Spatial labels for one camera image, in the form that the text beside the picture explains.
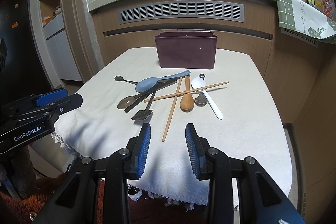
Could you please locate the blue plastic spoon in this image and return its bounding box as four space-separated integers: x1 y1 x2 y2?
135 70 191 93

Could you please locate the shovel shaped steel spoon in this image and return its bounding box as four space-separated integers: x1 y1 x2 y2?
131 91 156 121

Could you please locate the maroon plastic utensil holder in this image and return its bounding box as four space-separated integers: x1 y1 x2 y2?
154 31 218 69

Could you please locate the grey ventilation grille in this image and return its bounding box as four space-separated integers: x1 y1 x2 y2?
118 0 244 24

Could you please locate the smiley handle steel spoon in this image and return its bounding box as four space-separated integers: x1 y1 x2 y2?
194 73 209 107

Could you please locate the white plastic spoon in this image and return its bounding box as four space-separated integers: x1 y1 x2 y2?
191 77 223 119

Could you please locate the wooden spoon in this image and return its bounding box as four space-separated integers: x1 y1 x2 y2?
180 76 194 113

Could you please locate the white tablecloth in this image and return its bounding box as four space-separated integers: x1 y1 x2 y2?
55 48 292 205

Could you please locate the red snack jar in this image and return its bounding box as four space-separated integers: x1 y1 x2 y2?
321 0 334 20

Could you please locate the green checked towel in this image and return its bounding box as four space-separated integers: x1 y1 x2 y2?
276 0 335 45

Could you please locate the wooden chopstick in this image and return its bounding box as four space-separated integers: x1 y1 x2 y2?
162 77 182 142
153 81 229 101

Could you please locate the small black spoon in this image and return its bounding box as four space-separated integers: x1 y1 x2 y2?
114 76 138 85

